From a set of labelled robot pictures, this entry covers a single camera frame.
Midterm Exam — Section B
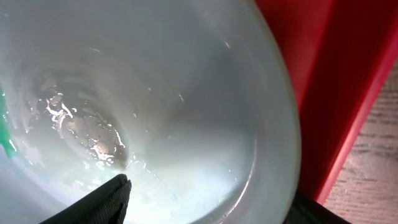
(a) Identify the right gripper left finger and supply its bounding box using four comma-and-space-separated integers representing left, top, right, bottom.
42, 174, 132, 224

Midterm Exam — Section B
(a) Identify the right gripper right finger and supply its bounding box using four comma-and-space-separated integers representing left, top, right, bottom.
283, 191, 349, 224

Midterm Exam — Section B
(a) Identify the mint green plate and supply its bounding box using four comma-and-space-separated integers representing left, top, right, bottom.
1, 0, 301, 223

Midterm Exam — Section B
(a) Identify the red plastic tray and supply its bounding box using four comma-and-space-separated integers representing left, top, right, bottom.
257, 0, 397, 203

